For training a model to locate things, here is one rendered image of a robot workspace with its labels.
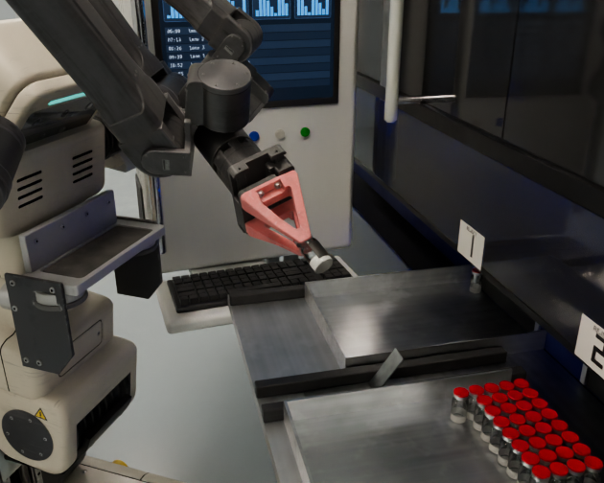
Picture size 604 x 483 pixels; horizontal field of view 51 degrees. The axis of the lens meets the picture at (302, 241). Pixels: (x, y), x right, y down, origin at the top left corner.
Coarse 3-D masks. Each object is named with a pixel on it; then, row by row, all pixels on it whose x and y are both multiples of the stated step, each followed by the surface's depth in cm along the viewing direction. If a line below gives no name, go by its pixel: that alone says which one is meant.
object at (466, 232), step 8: (464, 224) 110; (464, 232) 111; (472, 232) 108; (464, 240) 111; (480, 240) 105; (464, 248) 111; (480, 248) 106; (464, 256) 112; (472, 256) 109; (480, 256) 106; (480, 264) 106
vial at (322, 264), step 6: (312, 240) 66; (300, 246) 66; (306, 246) 65; (300, 252) 66; (306, 252) 65; (312, 252) 65; (306, 258) 65; (312, 258) 65; (324, 258) 64; (330, 258) 65; (312, 264) 65; (318, 264) 64; (324, 264) 65; (330, 264) 65; (318, 270) 65; (324, 270) 65
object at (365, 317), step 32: (320, 288) 120; (352, 288) 122; (384, 288) 124; (416, 288) 124; (448, 288) 124; (320, 320) 110; (352, 320) 113; (384, 320) 113; (416, 320) 113; (448, 320) 113; (480, 320) 113; (512, 320) 113; (352, 352) 104; (384, 352) 98; (416, 352) 99; (448, 352) 100; (512, 352) 103
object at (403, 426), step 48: (432, 384) 91; (480, 384) 93; (288, 432) 85; (336, 432) 86; (384, 432) 86; (432, 432) 86; (336, 480) 78; (384, 480) 78; (432, 480) 78; (480, 480) 78
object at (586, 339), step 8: (584, 320) 81; (584, 328) 81; (592, 328) 80; (600, 328) 78; (584, 336) 81; (592, 336) 80; (576, 344) 83; (584, 344) 82; (592, 344) 80; (600, 344) 78; (576, 352) 83; (584, 352) 82; (584, 360) 82; (600, 360) 79; (592, 368) 80; (600, 376) 79
